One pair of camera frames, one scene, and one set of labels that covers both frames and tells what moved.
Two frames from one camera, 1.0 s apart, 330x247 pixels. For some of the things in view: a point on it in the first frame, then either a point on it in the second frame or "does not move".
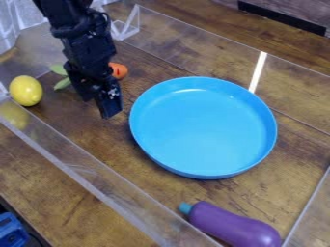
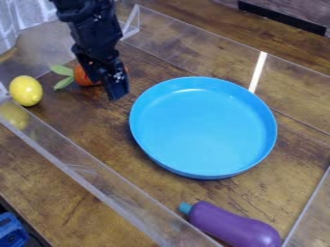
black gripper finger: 83,83 → 91,66
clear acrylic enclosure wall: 266,83 does not move
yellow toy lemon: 26,91 does not move
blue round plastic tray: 202,127 does not move
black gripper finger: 110,97 → 117,80
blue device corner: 14,234 does not move
